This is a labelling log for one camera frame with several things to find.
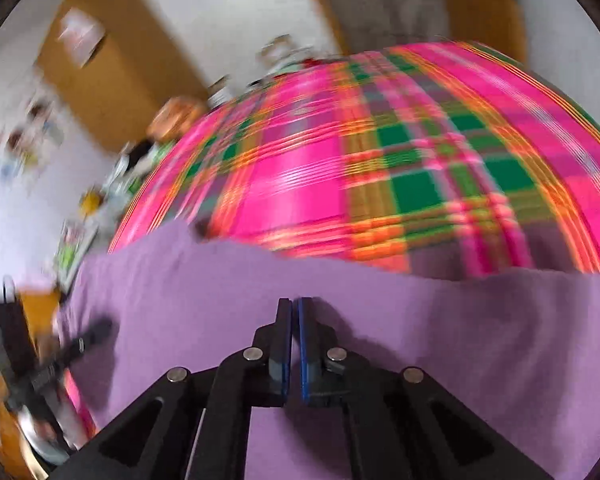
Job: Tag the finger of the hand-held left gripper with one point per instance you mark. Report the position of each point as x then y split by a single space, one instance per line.
92 335

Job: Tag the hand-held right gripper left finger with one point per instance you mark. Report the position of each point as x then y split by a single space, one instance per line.
285 360

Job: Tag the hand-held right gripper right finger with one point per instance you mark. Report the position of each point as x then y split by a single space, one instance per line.
305 360

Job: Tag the wooden headboard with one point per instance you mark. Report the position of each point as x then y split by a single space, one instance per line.
37 305

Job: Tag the folding table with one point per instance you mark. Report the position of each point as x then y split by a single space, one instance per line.
130 180

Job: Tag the pink green plaid bed sheet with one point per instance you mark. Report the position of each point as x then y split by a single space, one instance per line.
330 160

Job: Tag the bag of oranges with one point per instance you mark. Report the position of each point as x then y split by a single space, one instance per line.
175 117

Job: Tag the wooden wardrobe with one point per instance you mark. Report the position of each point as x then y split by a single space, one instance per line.
130 60

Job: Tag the wardrobe poster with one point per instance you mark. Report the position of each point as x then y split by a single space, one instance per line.
80 37

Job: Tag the clear plastic sheet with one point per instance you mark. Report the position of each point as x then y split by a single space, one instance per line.
380 0

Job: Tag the wooden door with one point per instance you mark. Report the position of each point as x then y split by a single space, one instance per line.
480 5

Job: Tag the cartoon wall sticker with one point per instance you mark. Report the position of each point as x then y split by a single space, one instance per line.
30 135

